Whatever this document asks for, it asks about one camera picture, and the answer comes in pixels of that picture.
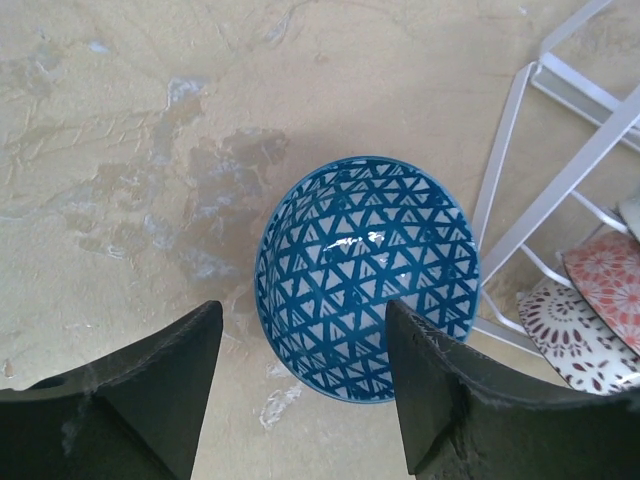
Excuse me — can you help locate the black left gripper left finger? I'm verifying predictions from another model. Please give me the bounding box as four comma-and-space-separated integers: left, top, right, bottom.
1, 301, 223, 479

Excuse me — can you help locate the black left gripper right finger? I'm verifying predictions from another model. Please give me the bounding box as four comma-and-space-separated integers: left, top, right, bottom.
385, 301, 639, 479

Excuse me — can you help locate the white bowl maroon pattern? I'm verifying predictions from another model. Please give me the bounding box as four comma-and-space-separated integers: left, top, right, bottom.
518, 279, 639, 395

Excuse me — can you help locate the orange floral pattern bowl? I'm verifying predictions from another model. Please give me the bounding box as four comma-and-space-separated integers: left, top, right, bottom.
563, 231, 639, 352

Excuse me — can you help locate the blue triangle pattern bowl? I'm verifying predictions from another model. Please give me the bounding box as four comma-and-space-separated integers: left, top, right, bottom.
254, 156, 480, 404

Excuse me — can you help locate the white bowl green pattern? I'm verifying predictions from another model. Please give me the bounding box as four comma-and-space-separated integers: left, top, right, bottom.
617, 191, 640, 242

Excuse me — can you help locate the white wire dish rack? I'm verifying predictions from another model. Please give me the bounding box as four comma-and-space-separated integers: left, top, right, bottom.
466, 1, 639, 353

